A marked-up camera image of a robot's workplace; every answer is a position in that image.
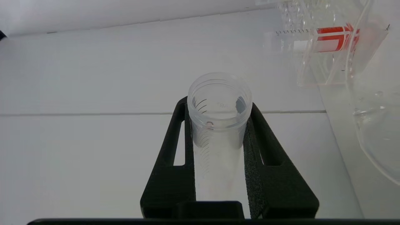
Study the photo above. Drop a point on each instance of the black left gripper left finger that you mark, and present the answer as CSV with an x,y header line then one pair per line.
x,y
168,187

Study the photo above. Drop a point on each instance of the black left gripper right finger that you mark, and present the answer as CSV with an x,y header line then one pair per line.
x,y
281,193

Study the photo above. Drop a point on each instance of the test tube with orange pigment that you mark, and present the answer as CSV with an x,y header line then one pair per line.
x,y
218,131

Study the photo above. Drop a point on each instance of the clear glass beaker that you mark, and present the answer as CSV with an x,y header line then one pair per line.
x,y
381,131

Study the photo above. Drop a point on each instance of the clear acrylic test tube rack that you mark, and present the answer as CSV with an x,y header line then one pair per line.
x,y
312,68

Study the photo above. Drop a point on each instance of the test tube with red pigment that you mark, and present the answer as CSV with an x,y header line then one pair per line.
x,y
328,39

